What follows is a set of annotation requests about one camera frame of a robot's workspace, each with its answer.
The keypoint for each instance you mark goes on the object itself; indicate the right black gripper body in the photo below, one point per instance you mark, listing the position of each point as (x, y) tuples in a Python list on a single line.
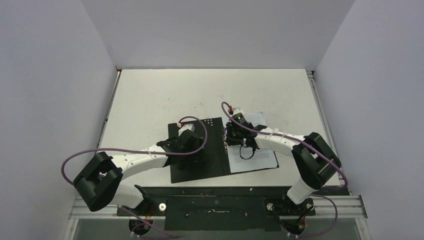
[(231, 133)]

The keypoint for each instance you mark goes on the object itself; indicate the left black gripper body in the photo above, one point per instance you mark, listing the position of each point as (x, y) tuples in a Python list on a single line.
[(197, 157)]

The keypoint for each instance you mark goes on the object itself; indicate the grey and black folder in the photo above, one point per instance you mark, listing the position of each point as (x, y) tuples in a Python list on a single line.
[(212, 160)]

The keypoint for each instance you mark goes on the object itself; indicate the printed paper sheet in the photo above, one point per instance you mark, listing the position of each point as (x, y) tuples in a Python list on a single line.
[(240, 162)]

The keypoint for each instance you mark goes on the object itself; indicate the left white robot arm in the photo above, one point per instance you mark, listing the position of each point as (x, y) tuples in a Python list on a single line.
[(100, 182)]

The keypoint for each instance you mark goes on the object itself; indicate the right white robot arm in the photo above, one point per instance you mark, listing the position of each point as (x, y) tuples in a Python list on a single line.
[(315, 160)]

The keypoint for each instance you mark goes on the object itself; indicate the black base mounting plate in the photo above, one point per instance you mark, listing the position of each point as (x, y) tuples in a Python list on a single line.
[(224, 208)]

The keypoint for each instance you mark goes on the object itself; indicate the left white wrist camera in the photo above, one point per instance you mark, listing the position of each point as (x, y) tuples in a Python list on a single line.
[(186, 126)]

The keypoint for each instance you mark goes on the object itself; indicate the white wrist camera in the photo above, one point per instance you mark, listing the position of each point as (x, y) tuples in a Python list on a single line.
[(238, 115), (186, 126)]

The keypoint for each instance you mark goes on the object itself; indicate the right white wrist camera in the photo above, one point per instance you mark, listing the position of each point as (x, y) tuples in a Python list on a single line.
[(238, 115)]

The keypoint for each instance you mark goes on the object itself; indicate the aluminium frame rail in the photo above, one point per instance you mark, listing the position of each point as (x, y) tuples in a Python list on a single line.
[(340, 217)]

